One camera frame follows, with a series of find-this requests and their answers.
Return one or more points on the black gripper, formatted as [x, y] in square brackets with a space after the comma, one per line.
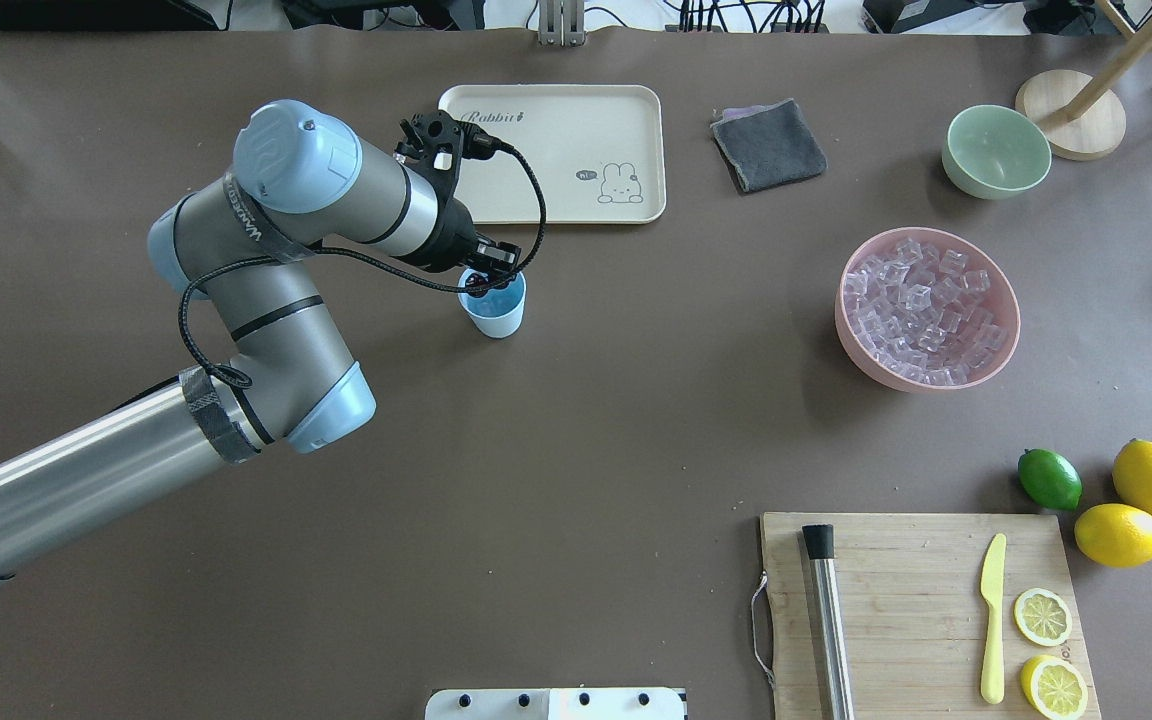
[450, 245]

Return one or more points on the dark red cherry pair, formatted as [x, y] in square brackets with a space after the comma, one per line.
[476, 284]

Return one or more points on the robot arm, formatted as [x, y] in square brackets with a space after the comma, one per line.
[270, 363]

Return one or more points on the light blue cup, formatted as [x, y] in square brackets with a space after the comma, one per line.
[500, 311]

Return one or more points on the pink bowl of ice cubes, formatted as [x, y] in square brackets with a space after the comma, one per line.
[924, 311]

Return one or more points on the cream rabbit tray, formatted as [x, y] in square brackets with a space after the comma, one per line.
[597, 150]

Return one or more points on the grey folded cloth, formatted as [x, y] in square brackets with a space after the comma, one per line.
[767, 145]

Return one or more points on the steel muddler black tip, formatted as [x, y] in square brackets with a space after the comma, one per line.
[819, 542]

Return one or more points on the green empty bowl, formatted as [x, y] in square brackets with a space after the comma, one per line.
[994, 153]

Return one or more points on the wooden cutting board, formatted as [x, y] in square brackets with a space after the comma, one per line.
[914, 622]

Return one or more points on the green lime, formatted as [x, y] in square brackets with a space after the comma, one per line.
[1050, 480]

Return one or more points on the wooden stand with round base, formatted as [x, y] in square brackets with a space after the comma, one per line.
[1080, 116]

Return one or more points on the lemon slice upper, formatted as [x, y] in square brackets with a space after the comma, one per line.
[1043, 617]

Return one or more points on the lemon slice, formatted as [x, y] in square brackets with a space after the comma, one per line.
[1043, 617]
[1054, 687]

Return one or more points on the yellow plastic knife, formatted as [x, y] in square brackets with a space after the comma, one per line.
[991, 589]

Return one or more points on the lemon slice lower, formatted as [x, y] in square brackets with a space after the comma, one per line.
[1054, 687]

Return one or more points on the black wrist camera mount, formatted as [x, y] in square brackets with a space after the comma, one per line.
[435, 144]

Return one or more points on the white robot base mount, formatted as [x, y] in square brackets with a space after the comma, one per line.
[618, 702]

